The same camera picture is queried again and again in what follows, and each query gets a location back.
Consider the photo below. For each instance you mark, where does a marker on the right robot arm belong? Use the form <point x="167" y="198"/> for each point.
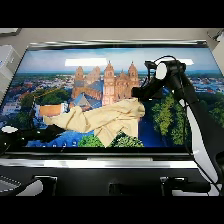
<point x="203" y="126"/>

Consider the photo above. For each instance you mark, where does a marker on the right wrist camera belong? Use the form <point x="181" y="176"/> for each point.
<point x="149" y="64"/>

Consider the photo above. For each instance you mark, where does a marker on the cream short-sleeved shirt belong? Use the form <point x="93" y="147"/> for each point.
<point x="110" y="120"/>

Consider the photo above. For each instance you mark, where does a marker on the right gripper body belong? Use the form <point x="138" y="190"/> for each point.
<point x="148" y="92"/>

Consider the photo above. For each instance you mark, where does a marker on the silver frame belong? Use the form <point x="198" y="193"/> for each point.
<point x="110" y="163"/>

